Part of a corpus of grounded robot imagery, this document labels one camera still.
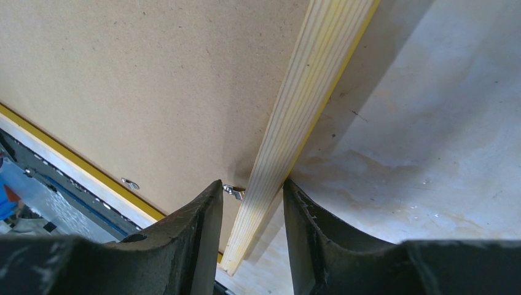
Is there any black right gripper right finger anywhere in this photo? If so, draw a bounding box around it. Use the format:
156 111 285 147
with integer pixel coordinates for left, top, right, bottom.
283 180 520 294

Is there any brown frame backing board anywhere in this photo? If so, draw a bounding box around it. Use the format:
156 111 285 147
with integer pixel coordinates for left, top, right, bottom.
0 0 311 253

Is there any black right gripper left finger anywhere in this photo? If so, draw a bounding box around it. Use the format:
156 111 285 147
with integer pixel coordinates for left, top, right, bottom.
1 180 223 294

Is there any yellow wooden picture frame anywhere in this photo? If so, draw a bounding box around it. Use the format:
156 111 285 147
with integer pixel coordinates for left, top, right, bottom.
0 0 382 277

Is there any silver frame retaining clip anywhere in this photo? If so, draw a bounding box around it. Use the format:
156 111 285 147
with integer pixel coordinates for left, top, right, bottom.
121 178 140 190
223 184 246 200

